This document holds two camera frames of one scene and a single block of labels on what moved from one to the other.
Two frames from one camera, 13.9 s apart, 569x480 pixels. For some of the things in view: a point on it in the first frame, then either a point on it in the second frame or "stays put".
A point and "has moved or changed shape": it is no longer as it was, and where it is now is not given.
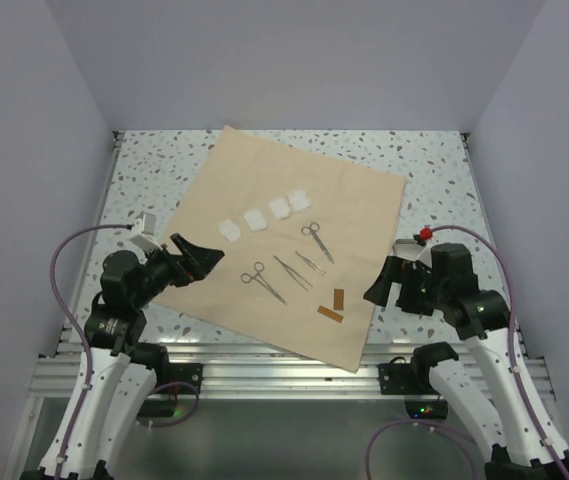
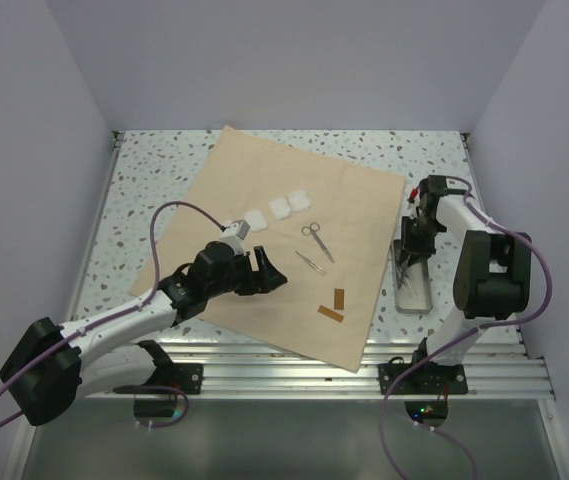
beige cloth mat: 301,235 stays put
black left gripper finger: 195,261 -> 269,276
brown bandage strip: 338,299 stays put
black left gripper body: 161,270 -> 241,278
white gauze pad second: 255,220 stays put
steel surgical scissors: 312,229 stays put
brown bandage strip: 330,314 stays put
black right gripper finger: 392,273 -> 413,256
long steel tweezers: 297,277 has moved or changed shape
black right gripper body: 418,293 -> 419,235
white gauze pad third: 280,208 stays put
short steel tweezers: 311,264 stays put
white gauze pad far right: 299,200 stays put
